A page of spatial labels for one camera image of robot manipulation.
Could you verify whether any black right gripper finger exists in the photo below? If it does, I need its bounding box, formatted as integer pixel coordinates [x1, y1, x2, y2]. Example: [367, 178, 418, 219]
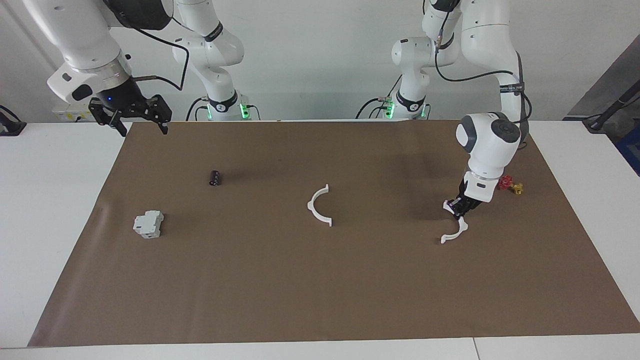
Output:
[89, 99, 127, 137]
[151, 95, 172, 135]

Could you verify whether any white half pipe clamp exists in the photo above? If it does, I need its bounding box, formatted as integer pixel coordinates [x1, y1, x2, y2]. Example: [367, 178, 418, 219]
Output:
[306, 184, 333, 227]
[440, 200, 469, 245]

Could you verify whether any white power strip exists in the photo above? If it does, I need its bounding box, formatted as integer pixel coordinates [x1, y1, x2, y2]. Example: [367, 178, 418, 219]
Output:
[52, 102, 96, 123]

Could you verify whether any red handwheel brass valve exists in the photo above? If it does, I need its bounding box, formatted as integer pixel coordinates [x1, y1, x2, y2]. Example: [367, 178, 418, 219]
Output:
[497, 174, 524, 196]

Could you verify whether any white circuit breaker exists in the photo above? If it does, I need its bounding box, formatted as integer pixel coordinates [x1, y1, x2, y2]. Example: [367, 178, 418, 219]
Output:
[132, 210, 165, 239]

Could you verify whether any black stand leg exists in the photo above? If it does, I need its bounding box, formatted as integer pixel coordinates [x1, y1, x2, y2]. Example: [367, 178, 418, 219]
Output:
[582, 80, 640, 133]

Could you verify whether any blue box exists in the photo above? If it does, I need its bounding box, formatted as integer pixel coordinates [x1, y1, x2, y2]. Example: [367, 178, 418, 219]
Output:
[616, 125, 640, 177]

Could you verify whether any brown paper table mat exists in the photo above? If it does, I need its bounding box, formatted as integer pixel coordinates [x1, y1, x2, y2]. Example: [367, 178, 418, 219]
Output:
[27, 119, 640, 348]

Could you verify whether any black base cable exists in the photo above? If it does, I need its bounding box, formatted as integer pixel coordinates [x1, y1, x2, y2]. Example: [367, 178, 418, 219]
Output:
[186, 96, 210, 122]
[356, 75, 403, 120]

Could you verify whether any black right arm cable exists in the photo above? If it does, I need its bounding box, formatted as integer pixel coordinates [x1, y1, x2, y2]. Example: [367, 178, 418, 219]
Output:
[120, 20, 191, 93]

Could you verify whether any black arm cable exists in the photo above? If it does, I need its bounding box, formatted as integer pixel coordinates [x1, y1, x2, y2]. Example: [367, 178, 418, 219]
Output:
[120, 20, 191, 93]
[434, 30, 533, 151]

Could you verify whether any black clamp mount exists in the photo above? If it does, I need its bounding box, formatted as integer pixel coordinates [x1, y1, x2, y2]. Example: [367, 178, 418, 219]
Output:
[0, 105, 27, 137]

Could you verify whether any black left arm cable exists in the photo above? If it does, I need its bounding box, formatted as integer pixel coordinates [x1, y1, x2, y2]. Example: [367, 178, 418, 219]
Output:
[434, 30, 533, 151]

